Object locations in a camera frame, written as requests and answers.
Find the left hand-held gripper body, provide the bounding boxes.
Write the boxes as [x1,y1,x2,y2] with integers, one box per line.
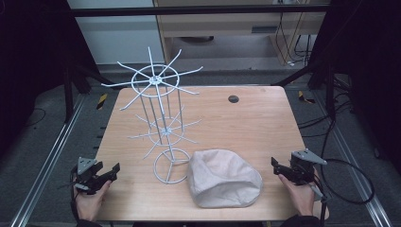
[72,156,106,196]

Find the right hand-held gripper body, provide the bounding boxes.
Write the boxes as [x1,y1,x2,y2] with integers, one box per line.
[287,148,328,186]

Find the pale pink fabric hat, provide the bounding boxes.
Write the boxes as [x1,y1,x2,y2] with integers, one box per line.
[187,148,264,209]

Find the white wire display rack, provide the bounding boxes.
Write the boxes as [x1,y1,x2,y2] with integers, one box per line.
[100,46,204,185]

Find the person's left hand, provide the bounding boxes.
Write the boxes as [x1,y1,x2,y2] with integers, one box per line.
[73,179,113,222]

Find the person's right hand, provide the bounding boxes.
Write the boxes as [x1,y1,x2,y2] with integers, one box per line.
[277,173,317,218]

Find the wooden table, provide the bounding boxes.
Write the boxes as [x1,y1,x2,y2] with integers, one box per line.
[94,85,331,222]

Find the black yellow striped tape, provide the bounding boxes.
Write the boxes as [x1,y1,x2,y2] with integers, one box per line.
[297,90,316,105]
[96,93,109,111]

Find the black metal stand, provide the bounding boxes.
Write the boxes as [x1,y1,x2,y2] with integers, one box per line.
[61,61,76,124]
[324,62,337,121]

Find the black curtain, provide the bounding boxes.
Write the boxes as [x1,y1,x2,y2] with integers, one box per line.
[0,0,107,160]
[306,0,401,176]

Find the white cabinet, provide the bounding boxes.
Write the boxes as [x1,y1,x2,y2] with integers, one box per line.
[66,0,166,66]

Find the light wooden desk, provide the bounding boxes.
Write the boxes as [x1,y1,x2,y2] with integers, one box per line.
[153,0,331,66]

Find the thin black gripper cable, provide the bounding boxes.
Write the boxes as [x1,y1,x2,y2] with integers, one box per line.
[69,166,80,222]

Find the aluminium floor rail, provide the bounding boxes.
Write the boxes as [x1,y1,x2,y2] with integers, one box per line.
[9,94,87,227]
[314,90,393,227]

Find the black floor cables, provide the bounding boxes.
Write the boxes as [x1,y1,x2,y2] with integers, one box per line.
[297,75,356,139]

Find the black looped gripper cable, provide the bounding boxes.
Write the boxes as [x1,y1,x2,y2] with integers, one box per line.
[311,158,375,227]

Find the thin black floor cable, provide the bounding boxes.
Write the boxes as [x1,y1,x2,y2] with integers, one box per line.
[24,107,47,128]

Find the bundle of hanging cables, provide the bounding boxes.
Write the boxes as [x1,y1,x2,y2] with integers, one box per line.
[274,11,314,68]

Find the black horizontal frame bar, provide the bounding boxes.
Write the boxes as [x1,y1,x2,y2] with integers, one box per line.
[69,4,331,18]

